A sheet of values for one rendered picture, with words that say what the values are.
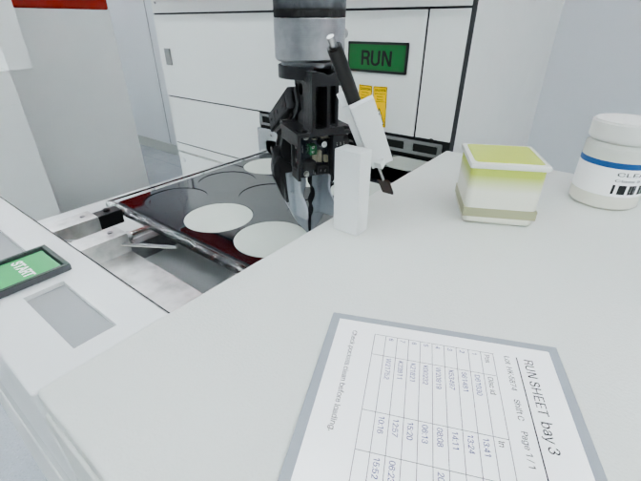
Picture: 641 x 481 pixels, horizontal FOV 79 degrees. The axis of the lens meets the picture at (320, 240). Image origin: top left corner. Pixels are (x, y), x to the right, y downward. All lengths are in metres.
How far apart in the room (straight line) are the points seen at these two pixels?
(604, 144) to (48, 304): 0.56
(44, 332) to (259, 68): 0.72
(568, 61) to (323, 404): 2.02
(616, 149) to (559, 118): 1.65
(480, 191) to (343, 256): 0.16
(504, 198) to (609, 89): 1.73
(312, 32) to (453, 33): 0.31
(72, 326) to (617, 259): 0.46
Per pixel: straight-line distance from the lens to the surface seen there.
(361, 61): 0.76
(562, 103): 2.17
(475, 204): 0.43
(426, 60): 0.70
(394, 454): 0.22
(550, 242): 0.44
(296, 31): 0.43
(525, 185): 0.44
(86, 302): 0.37
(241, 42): 0.96
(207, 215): 0.61
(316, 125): 0.44
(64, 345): 0.32
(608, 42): 2.13
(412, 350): 0.27
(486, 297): 0.33
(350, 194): 0.38
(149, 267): 0.54
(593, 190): 0.54
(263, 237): 0.53
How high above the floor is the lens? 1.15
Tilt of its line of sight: 29 degrees down
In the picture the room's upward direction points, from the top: straight up
